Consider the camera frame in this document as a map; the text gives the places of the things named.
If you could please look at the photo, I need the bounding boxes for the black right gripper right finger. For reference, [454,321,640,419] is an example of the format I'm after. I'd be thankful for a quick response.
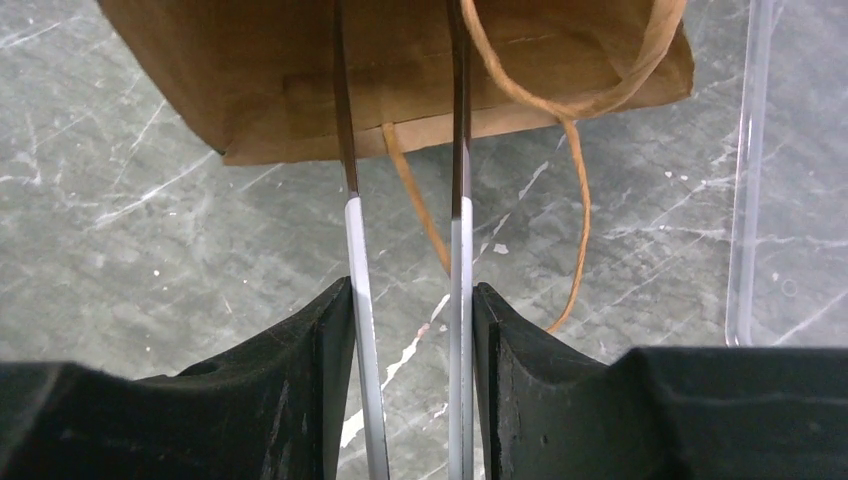
[473,283,847,479]

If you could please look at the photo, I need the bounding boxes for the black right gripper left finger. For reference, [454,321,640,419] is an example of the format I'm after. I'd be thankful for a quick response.
[1,277,354,479]

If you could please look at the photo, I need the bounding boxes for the metal tongs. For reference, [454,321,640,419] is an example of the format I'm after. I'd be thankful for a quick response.
[331,1,474,479]

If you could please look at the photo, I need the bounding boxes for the green paper bag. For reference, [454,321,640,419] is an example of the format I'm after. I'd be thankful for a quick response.
[97,0,696,335]

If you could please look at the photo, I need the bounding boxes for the clear plastic tray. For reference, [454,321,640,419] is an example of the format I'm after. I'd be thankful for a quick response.
[725,0,847,347]

